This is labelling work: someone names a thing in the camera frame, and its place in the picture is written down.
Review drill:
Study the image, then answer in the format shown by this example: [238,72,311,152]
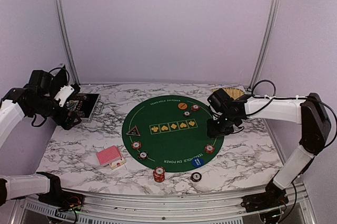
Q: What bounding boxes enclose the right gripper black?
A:
[207,113,239,137]

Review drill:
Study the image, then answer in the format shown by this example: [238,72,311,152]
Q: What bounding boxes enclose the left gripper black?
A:
[30,94,81,130]

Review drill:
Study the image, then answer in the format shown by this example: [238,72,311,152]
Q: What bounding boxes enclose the orange big blind button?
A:
[178,103,187,110]

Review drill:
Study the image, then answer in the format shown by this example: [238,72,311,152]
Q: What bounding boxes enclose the blue small blind button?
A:
[191,157,204,168]

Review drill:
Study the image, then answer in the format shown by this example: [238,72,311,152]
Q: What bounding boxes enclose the red playing card deck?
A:
[96,146,122,166]

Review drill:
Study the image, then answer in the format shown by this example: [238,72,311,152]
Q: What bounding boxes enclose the triangular all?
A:
[126,126,141,137]

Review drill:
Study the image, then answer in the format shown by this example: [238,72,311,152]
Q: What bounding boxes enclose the single orange poker chip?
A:
[132,141,142,149]

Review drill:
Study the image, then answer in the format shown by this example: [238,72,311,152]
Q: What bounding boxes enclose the orange poker chip stack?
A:
[153,167,165,182]

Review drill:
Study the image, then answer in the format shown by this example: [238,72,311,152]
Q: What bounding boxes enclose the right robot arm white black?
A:
[207,89,332,207]

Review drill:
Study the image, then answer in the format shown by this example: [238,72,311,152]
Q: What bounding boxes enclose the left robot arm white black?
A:
[1,66,82,207]

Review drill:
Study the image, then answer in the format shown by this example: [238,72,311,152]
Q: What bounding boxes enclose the aluminium poker case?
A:
[65,93,105,123]

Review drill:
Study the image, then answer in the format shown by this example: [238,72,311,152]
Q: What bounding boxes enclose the woven bamboo tray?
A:
[212,87,245,99]

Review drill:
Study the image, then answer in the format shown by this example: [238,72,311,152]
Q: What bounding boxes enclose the round green poker mat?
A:
[122,95,224,172]

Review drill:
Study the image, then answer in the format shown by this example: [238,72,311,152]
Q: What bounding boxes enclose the playing card box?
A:
[109,157,126,169]

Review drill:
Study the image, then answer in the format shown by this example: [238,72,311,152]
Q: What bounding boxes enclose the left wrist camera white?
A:
[54,85,74,107]

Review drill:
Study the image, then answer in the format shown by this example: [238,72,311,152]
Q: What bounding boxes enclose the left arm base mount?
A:
[37,172,84,210]

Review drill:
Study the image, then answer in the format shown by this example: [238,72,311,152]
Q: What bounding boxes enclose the right aluminium frame post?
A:
[249,0,280,89]

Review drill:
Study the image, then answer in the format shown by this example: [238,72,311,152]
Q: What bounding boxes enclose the aluminium frame post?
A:
[54,0,80,84]
[249,0,280,89]

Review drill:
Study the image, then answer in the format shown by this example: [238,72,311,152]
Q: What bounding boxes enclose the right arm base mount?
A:
[241,181,289,212]

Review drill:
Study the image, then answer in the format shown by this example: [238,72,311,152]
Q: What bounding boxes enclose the aluminium front rail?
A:
[1,183,318,223]

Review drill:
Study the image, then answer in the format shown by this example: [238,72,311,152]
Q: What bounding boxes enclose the left aluminium frame post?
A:
[54,0,80,84]

